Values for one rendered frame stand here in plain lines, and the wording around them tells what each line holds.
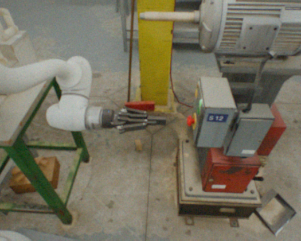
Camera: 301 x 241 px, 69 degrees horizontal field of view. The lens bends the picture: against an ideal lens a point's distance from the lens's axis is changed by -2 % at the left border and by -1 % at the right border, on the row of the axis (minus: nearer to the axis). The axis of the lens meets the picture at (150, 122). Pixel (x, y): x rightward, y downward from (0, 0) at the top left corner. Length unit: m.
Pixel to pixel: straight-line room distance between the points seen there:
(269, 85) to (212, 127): 0.37
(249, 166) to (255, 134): 0.23
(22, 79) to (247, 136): 0.88
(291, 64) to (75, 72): 0.81
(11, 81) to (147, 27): 1.42
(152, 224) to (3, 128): 1.11
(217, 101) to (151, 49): 1.31
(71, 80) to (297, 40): 0.78
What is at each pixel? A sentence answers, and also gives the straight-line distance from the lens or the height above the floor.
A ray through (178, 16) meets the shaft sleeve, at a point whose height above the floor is 1.26.
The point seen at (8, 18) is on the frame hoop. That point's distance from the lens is 1.30.
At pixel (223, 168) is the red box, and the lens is 1.22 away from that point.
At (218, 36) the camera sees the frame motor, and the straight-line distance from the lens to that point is 0.83.
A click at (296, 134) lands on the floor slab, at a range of 2.48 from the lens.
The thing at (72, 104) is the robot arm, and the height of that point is 1.03.
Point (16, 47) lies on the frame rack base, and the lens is 1.25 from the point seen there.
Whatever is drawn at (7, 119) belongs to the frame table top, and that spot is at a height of 0.93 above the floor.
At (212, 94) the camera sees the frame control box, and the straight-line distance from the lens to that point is 0.74.
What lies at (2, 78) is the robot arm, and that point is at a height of 1.30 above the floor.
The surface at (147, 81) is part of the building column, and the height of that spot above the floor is 0.32.
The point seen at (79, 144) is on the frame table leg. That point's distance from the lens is 1.75.
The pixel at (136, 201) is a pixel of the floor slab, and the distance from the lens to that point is 1.72.
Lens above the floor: 1.57
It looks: 46 degrees down
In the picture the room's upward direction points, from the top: straight up
